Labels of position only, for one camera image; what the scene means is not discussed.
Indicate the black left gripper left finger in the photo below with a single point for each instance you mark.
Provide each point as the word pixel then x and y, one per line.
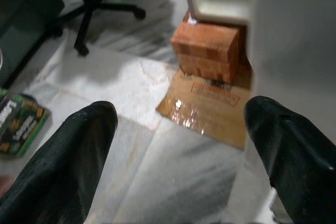
pixel 57 176

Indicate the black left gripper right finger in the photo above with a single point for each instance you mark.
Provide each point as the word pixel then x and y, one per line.
pixel 302 169

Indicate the white fridge door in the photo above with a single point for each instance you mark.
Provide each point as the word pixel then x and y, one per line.
pixel 294 24

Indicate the green printed box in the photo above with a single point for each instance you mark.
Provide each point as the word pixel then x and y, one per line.
pixel 23 124

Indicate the flat brown cardboard sheet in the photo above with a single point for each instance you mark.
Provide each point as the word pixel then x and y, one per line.
pixel 210 119

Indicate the red brick stack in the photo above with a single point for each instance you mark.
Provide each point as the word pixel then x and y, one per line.
pixel 204 48

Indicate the dark cabinet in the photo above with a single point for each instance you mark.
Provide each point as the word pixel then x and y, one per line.
pixel 21 24

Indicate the black office chair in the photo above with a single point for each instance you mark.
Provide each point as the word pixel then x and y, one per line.
pixel 88 11

